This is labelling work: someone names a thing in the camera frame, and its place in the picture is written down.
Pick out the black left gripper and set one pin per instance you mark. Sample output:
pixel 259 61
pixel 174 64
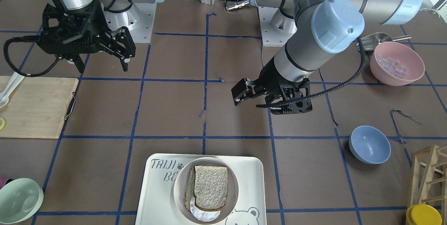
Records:
pixel 270 76

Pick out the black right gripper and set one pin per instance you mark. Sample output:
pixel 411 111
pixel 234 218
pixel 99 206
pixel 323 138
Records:
pixel 98 21

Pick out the white bread slice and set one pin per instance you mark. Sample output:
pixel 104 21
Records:
pixel 210 187

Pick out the white round plate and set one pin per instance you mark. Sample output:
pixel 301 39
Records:
pixel 180 187

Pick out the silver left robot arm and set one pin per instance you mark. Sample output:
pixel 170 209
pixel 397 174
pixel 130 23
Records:
pixel 324 29

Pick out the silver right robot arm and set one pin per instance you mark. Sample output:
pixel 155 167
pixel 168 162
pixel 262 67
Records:
pixel 114 6

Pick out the bread slice under egg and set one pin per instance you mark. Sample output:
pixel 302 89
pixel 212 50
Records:
pixel 189 192

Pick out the wooden cutting board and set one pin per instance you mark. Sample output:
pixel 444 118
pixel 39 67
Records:
pixel 38 107

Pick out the white plastic spoon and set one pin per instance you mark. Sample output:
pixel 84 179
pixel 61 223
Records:
pixel 13 83

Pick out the lemon half slice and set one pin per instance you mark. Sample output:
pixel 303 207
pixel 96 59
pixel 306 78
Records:
pixel 2 123

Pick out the fried egg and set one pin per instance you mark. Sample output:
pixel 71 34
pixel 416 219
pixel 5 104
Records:
pixel 201 215

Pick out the metal scoop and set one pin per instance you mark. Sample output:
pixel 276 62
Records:
pixel 370 42

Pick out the blue bowl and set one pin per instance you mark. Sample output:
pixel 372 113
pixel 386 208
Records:
pixel 369 145

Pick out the cream bear serving tray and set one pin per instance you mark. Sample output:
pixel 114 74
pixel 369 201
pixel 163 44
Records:
pixel 157 205

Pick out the pink bowl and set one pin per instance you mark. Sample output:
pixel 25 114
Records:
pixel 395 64

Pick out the mint green bowl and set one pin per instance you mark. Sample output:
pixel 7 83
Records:
pixel 19 200

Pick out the wooden dish rack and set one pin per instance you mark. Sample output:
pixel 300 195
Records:
pixel 428 168

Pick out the yellow cup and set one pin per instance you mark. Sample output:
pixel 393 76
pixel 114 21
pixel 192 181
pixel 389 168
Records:
pixel 423 214

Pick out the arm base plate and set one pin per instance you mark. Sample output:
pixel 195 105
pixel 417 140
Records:
pixel 276 28
pixel 138 19

